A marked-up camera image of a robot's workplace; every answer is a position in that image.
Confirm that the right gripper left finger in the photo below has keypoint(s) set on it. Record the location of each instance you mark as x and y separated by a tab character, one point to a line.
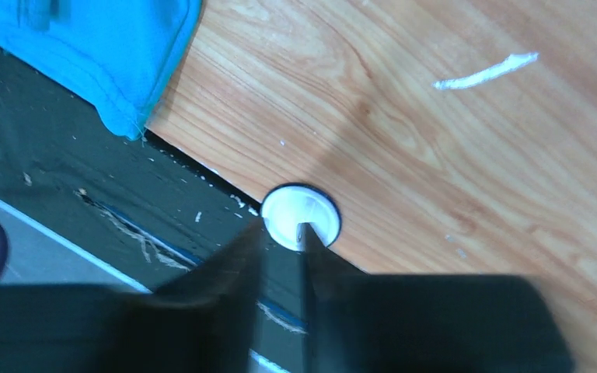
201	321

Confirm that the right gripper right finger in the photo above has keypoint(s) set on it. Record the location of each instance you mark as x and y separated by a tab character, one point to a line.
360	322

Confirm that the round blue badge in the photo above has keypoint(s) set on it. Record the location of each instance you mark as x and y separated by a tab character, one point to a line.
289	205

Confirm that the teal t-shirt garment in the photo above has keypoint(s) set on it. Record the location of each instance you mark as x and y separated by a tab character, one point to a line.
117	55

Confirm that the small white paper scrap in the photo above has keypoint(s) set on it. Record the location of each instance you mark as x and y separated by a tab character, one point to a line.
511	63

